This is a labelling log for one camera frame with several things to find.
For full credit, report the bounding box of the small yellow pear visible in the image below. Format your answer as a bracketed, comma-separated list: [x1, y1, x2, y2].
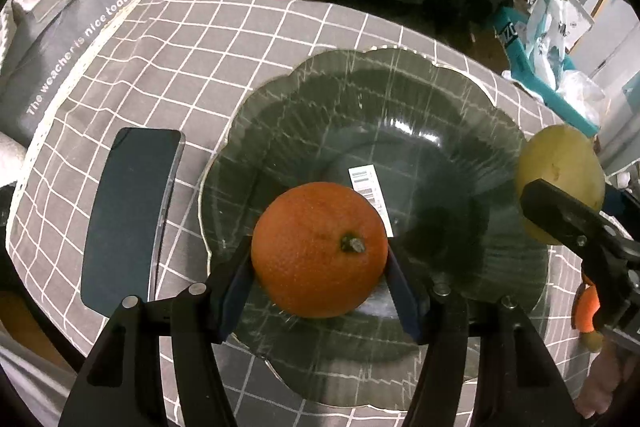
[582, 329, 606, 353]

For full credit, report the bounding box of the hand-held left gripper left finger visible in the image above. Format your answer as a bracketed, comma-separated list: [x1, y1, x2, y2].
[59, 240, 258, 427]

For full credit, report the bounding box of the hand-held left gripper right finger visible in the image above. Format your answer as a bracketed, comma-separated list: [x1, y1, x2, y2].
[384, 248, 586, 427]

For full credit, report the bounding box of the grey printed fabric bag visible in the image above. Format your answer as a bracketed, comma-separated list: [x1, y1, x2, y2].
[0, 0, 166, 148]

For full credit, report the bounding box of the white barcode sticker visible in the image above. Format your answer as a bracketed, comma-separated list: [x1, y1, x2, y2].
[347, 164, 396, 238]

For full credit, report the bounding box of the clear plastic bag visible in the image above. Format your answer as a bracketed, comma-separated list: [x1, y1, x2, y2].
[555, 71, 607, 124]

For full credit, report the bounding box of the dark glass scalloped plate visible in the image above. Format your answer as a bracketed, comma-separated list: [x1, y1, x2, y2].
[199, 46, 551, 408]

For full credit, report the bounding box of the large orange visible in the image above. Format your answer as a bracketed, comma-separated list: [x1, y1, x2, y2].
[251, 182, 390, 319]

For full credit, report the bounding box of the person's right hand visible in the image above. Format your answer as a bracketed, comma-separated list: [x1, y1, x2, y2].
[575, 342, 633, 418]

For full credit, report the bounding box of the teal cardboard box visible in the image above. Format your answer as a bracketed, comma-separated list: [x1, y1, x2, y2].
[492, 7, 601, 134]

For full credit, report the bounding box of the grey checked tablecloth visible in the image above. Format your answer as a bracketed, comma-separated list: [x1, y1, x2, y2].
[5, 0, 601, 427]

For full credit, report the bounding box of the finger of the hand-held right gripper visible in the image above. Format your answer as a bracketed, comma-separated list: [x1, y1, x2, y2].
[604, 187, 640, 233]
[520, 179, 623, 258]

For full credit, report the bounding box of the small orange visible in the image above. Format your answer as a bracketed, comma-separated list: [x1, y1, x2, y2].
[572, 284, 601, 333]

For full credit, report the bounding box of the white printed plastic bag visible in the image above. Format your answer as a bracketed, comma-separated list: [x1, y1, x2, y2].
[525, 0, 597, 88]

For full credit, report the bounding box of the large yellow pear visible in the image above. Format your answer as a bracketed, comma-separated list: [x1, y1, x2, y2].
[516, 124, 607, 245]

